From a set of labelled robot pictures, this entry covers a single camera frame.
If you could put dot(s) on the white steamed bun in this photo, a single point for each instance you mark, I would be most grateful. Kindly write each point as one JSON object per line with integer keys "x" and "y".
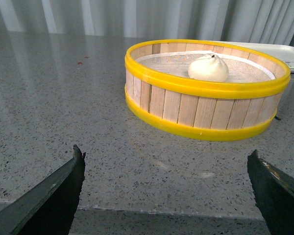
{"x": 209, "y": 67}

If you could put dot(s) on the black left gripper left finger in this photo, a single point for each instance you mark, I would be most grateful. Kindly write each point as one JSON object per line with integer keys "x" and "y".
{"x": 48, "y": 208}

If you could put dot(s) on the wooden steamer with yellow rims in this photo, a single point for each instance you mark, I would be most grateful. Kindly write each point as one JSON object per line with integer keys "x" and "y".
{"x": 210, "y": 111}

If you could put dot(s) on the white mesh steamer liner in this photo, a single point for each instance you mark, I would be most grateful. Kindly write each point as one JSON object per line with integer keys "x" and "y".
{"x": 176, "y": 63}

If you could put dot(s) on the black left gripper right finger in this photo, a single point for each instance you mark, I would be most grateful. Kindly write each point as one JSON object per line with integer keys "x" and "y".
{"x": 274, "y": 194}

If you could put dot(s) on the white bear tray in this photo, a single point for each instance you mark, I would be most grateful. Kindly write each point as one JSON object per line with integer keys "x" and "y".
{"x": 281, "y": 52}

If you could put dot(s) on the grey curtain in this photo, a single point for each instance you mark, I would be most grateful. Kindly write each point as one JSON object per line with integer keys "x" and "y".
{"x": 249, "y": 21}

